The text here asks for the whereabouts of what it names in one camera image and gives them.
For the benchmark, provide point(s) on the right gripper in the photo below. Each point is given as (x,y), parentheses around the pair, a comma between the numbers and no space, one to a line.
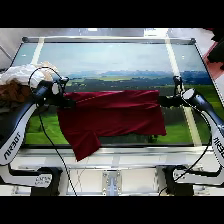
(169,101)

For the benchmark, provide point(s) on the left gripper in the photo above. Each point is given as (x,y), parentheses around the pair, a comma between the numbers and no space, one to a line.
(66,102)

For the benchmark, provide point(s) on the red T-shirt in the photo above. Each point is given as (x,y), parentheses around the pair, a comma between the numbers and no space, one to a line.
(113,115)

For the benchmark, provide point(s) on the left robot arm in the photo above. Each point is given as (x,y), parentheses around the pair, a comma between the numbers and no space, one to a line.
(17,128)

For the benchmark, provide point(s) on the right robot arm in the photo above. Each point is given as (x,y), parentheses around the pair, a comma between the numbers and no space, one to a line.
(213,126)

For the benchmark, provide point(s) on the beige garment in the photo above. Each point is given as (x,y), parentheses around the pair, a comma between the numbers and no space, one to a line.
(49,68)

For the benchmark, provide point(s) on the brown garment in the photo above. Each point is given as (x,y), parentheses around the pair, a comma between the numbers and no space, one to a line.
(13,91)

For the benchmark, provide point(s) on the black garment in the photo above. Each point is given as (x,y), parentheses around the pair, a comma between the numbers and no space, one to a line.
(218,50)

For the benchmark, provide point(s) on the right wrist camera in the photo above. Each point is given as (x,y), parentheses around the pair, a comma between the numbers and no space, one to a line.
(177,83)

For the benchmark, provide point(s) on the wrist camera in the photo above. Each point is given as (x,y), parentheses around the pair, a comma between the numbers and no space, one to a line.
(177,83)
(63,81)

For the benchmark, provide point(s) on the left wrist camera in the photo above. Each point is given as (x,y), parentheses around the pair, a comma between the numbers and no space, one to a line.
(63,81)

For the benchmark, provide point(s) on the silver frame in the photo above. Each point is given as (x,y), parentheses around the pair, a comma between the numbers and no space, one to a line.
(113,160)

